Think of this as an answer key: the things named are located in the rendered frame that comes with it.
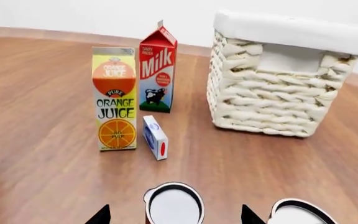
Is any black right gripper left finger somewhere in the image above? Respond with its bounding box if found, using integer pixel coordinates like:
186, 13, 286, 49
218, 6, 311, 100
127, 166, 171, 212
85, 203, 111, 224

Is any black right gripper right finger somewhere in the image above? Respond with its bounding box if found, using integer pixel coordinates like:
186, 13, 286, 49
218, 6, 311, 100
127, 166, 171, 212
241, 203, 265, 224

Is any can with white lid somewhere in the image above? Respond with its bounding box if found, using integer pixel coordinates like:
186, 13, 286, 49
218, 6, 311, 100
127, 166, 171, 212
142, 182, 206, 224
267, 198, 339, 224

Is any red milk carton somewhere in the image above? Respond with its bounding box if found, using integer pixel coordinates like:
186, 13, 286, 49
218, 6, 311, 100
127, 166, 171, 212
139, 20, 178, 114

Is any white woven basket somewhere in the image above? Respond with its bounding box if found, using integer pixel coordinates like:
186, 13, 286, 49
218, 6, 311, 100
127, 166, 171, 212
206, 9, 358, 138

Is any small white blue box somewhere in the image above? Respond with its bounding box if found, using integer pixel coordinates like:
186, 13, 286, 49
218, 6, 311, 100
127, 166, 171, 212
142, 114, 169, 162

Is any orange juice carton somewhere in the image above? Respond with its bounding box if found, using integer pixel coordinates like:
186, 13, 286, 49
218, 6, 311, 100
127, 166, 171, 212
91, 46, 137, 152

